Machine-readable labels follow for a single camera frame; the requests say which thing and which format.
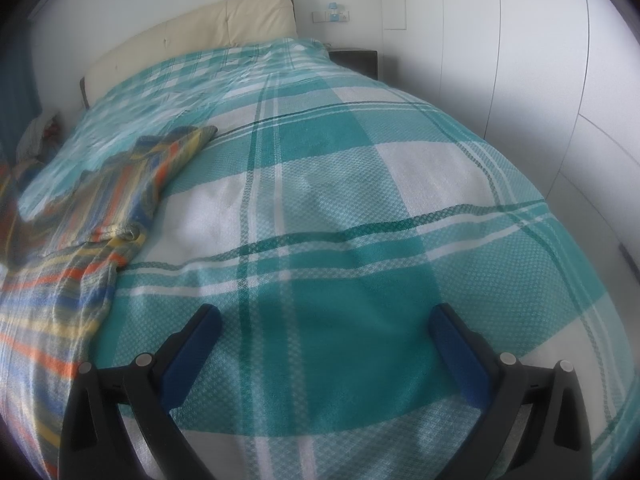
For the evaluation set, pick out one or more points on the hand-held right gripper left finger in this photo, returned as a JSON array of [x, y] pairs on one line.
[[189, 357]]

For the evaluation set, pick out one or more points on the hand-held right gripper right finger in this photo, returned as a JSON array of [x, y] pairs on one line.
[[461, 357]]

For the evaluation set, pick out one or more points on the striped small shirt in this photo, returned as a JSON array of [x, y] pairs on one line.
[[60, 285]]

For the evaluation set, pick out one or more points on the pile of clothes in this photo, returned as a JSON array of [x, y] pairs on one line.
[[40, 132]]

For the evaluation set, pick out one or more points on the teal plaid blanket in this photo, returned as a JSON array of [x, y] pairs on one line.
[[350, 210]]

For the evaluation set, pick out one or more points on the white wardrobe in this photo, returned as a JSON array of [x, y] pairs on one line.
[[525, 60]]

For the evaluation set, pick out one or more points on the dark nightstand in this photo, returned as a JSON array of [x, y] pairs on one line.
[[357, 59]]

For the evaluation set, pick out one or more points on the blue curtain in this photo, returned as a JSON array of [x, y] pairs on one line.
[[17, 75]]

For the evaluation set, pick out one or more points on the cream padded headboard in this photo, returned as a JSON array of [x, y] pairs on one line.
[[225, 25]]

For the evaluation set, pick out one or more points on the wall socket panel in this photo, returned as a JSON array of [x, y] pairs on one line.
[[332, 14]]

